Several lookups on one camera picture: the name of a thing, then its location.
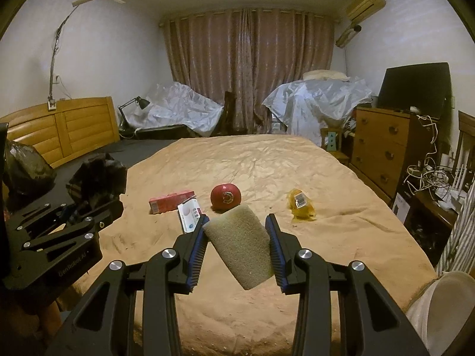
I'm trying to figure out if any red carton box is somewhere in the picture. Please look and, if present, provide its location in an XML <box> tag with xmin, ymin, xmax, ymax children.
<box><xmin>149</xmin><ymin>190</ymin><xmax>196</xmax><ymax>214</ymax></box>

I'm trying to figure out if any white router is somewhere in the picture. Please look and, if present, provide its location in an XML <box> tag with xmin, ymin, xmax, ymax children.
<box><xmin>441</xmin><ymin>156</ymin><xmax>470</xmax><ymax>199</ymax></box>

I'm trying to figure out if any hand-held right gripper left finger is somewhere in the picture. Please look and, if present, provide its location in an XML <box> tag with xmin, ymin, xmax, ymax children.
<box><xmin>45</xmin><ymin>215</ymin><xmax>210</xmax><ymax>356</ymax></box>

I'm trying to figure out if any beige air conditioner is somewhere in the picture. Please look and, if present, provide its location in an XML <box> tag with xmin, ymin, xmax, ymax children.
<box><xmin>345</xmin><ymin>0</ymin><xmax>386</xmax><ymax>21</ymax></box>

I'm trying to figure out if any red apple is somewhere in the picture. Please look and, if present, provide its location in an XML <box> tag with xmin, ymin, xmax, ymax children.
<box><xmin>210</xmin><ymin>183</ymin><xmax>242</xmax><ymax>214</ymax></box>

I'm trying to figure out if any wooden headboard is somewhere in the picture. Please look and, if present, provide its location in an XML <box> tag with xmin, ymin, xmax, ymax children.
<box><xmin>0</xmin><ymin>96</ymin><xmax>121</xmax><ymax>169</ymax></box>

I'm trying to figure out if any person's left forearm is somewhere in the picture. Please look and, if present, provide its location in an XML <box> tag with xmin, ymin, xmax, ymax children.
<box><xmin>33</xmin><ymin>298</ymin><xmax>62</xmax><ymax>338</ymax></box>

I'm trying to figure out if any wooden chair back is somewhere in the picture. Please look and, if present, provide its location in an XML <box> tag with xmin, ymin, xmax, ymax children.
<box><xmin>451</xmin><ymin>110</ymin><xmax>475</xmax><ymax>193</ymax></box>

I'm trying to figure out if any wooden dresser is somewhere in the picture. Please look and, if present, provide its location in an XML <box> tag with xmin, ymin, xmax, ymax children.
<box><xmin>351</xmin><ymin>106</ymin><xmax>440</xmax><ymax>204</ymax></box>

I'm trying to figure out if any white cardboard box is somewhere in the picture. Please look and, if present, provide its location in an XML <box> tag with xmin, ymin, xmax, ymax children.
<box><xmin>392</xmin><ymin>193</ymin><xmax>411</xmax><ymax>225</ymax></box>

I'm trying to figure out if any dark plaid cloth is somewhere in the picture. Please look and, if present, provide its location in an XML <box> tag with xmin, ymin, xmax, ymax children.
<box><xmin>66</xmin><ymin>153</ymin><xmax>128</xmax><ymax>223</ymax></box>

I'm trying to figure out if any clear plastic dust sheet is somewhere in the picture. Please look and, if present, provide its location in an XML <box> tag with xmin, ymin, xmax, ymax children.
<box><xmin>134</xmin><ymin>82</ymin><xmax>224</xmax><ymax>136</ymax></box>
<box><xmin>262</xmin><ymin>76</ymin><xmax>373</xmax><ymax>147</ymax></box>

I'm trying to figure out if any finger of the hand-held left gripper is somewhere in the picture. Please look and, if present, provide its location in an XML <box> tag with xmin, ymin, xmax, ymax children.
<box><xmin>21</xmin><ymin>198</ymin><xmax>125</xmax><ymax>253</ymax></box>
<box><xmin>8</xmin><ymin>202</ymin><xmax>71</xmax><ymax>237</ymax></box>

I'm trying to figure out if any striped cloth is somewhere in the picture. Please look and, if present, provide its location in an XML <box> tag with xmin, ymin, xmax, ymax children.
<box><xmin>436</xmin><ymin>185</ymin><xmax>475</xmax><ymax>279</ymax></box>

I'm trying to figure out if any yellow plastic wrapper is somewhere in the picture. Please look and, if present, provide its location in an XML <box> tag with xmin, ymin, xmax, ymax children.
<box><xmin>287</xmin><ymin>189</ymin><xmax>318</xmax><ymax>221</ymax></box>

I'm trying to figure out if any white wall cable conduit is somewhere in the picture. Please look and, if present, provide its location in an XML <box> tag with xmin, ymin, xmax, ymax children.
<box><xmin>47</xmin><ymin>5</ymin><xmax>80</xmax><ymax>102</ymax></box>

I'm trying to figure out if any pink curtain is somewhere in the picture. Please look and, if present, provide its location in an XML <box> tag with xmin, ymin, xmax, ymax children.
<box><xmin>161</xmin><ymin>7</ymin><xmax>336</xmax><ymax>136</ymax></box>

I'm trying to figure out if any black desk lamp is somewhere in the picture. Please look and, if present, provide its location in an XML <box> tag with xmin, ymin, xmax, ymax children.
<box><xmin>118</xmin><ymin>96</ymin><xmax>151</xmax><ymax>138</ymax></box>

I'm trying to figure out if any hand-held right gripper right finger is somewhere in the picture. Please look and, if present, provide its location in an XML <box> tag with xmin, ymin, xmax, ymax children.
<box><xmin>264</xmin><ymin>213</ymin><xmax>420</xmax><ymax>356</ymax></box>

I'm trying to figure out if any dark wooden side table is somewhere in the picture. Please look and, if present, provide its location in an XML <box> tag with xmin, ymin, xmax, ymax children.
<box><xmin>393</xmin><ymin>189</ymin><xmax>461</xmax><ymax>264</ymax></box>

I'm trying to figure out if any cream pillow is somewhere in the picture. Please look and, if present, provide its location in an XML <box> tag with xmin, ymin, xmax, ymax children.
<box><xmin>302</xmin><ymin>69</ymin><xmax>351</xmax><ymax>81</ymax></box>

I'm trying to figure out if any tangle of white cables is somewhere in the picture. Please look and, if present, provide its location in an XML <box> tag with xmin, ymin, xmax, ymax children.
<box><xmin>403</xmin><ymin>115</ymin><xmax>457</xmax><ymax>193</ymax></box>

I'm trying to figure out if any beige sponge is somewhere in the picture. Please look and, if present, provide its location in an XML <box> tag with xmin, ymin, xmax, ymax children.
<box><xmin>203</xmin><ymin>207</ymin><xmax>274</xmax><ymax>290</ymax></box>

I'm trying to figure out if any white pouch with pink print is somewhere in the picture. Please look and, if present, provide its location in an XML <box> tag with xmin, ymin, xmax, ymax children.
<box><xmin>177</xmin><ymin>198</ymin><xmax>204</xmax><ymax>234</ymax></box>

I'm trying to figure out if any black garbage bag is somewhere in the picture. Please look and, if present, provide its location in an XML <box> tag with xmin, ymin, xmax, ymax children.
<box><xmin>4</xmin><ymin>141</ymin><xmax>57</xmax><ymax>198</ymax></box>

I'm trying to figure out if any black television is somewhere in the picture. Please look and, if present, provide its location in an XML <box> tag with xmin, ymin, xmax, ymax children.
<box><xmin>376</xmin><ymin>62</ymin><xmax>451</xmax><ymax>119</ymax></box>

